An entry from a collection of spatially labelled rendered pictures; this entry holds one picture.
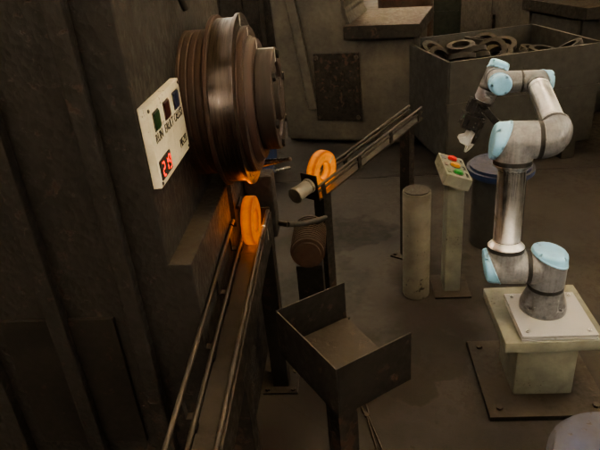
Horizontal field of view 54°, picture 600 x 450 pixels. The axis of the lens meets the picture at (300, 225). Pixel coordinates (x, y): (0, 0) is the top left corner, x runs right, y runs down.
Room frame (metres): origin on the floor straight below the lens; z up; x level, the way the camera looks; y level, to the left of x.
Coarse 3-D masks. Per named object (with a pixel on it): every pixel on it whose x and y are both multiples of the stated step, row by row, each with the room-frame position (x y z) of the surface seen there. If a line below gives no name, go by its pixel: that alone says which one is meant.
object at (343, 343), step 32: (288, 320) 1.18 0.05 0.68; (320, 320) 1.22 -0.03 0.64; (288, 352) 1.13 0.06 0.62; (320, 352) 1.14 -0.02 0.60; (352, 352) 1.13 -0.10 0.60; (384, 352) 1.00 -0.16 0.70; (320, 384) 1.00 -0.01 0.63; (352, 384) 0.96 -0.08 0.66; (384, 384) 1.00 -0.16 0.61; (352, 416) 1.10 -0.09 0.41; (352, 448) 1.10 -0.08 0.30
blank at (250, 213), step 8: (248, 200) 1.62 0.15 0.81; (256, 200) 1.68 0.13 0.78; (248, 208) 1.59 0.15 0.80; (256, 208) 1.66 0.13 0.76; (240, 216) 1.58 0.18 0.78; (248, 216) 1.58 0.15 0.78; (256, 216) 1.67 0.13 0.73; (240, 224) 1.57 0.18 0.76; (248, 224) 1.57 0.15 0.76; (256, 224) 1.66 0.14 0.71; (248, 232) 1.56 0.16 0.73; (256, 232) 1.62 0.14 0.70; (248, 240) 1.57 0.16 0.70; (256, 240) 1.61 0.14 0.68
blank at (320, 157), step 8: (320, 152) 2.06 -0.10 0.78; (328, 152) 2.08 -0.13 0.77; (312, 160) 2.03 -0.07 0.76; (320, 160) 2.04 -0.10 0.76; (328, 160) 2.08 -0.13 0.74; (312, 168) 2.01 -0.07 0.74; (320, 168) 2.04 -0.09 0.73; (328, 168) 2.09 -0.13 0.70; (320, 176) 2.03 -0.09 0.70; (328, 176) 2.07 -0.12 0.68
